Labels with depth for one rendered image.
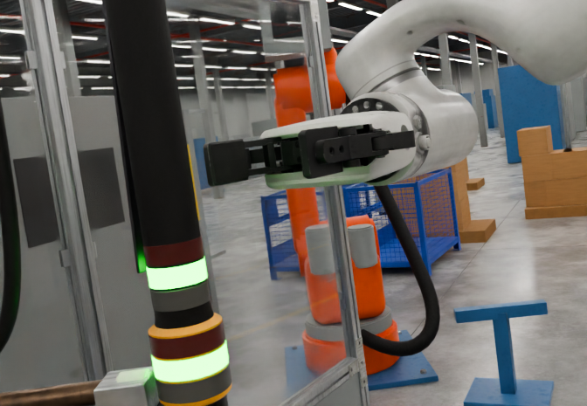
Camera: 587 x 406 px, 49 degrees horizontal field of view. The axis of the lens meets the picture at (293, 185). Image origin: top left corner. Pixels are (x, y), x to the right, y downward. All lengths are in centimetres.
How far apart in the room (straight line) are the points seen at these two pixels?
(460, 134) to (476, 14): 12
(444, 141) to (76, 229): 75
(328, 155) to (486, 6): 24
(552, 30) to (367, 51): 17
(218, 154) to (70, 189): 74
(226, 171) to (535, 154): 908
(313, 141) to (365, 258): 378
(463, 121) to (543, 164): 885
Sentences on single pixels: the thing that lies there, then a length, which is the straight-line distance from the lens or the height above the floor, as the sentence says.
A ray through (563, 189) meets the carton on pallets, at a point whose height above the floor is 37.
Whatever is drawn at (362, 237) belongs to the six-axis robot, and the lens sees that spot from 417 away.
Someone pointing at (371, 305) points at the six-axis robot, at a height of 48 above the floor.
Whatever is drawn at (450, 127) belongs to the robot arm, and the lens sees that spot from 63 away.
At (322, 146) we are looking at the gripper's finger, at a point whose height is 166.
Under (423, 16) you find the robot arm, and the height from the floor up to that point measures 176.
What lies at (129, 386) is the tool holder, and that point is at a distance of 40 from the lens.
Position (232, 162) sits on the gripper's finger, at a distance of 48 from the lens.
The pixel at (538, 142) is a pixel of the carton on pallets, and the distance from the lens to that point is 949.
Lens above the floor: 167
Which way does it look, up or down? 5 degrees down
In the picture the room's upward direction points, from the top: 8 degrees counter-clockwise
